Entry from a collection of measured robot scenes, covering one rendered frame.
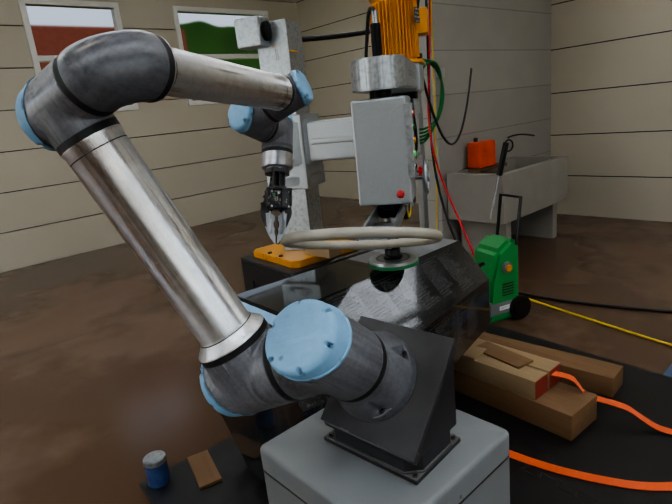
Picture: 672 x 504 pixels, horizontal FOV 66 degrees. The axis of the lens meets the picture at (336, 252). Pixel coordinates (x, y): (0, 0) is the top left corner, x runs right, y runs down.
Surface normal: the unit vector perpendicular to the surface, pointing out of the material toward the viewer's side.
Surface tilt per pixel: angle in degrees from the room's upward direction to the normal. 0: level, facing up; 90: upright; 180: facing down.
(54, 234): 90
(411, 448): 48
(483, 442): 0
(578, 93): 90
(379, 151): 90
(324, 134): 90
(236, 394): 100
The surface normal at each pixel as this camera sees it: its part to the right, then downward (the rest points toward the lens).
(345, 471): -0.11, -0.96
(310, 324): -0.50, -0.47
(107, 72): 0.37, 0.29
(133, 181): 0.58, -0.09
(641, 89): -0.73, 0.25
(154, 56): 0.74, -0.08
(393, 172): -0.22, 0.28
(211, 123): 0.67, 0.13
